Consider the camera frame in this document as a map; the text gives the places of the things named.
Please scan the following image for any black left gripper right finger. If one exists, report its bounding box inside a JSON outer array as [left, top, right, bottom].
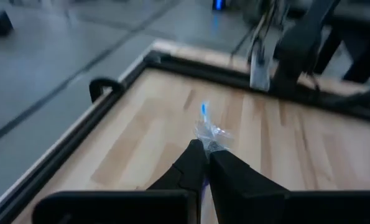
[[208, 150, 290, 224]]

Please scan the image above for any grey metal bracket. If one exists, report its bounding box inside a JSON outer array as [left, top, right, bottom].
[[249, 40, 275, 93]]

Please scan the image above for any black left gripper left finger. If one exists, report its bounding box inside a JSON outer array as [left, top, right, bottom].
[[147, 139, 209, 224]]

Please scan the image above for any black frame clamp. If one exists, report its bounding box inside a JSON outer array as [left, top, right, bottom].
[[88, 77, 126, 103]]

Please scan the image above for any blue toothbrush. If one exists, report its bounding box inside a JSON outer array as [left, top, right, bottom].
[[193, 101, 234, 153]]

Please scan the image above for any black aluminium table frame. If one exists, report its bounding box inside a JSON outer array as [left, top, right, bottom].
[[0, 49, 370, 224]]

